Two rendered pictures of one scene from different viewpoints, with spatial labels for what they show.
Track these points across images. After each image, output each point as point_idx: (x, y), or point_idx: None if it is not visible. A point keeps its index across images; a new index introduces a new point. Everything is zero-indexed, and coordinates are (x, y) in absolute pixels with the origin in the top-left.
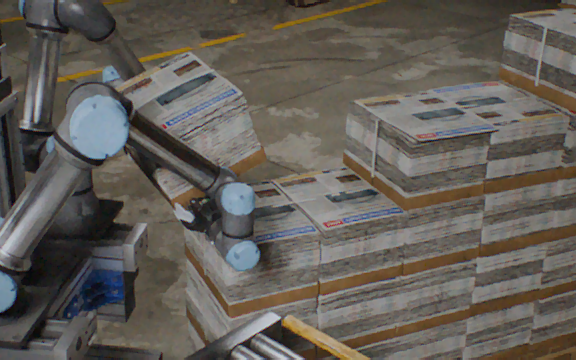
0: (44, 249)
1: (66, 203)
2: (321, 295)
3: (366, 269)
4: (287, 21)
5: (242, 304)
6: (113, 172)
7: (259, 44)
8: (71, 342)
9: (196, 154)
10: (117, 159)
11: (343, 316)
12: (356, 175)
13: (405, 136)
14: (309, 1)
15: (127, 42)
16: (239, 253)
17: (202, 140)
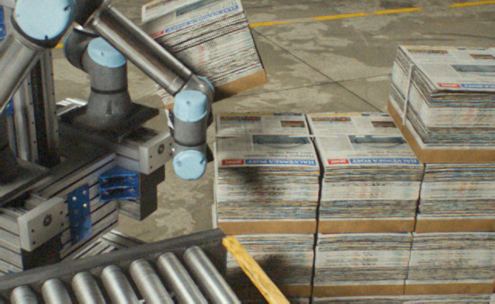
0: (81, 140)
1: (97, 100)
2: (321, 233)
3: (372, 216)
4: (467, 1)
5: (231, 223)
6: (247, 106)
7: (431, 18)
8: (36, 216)
9: (166, 57)
10: (255, 96)
11: (343, 260)
12: (394, 123)
13: (428, 83)
14: None
15: (312, 3)
16: (181, 160)
17: (199, 52)
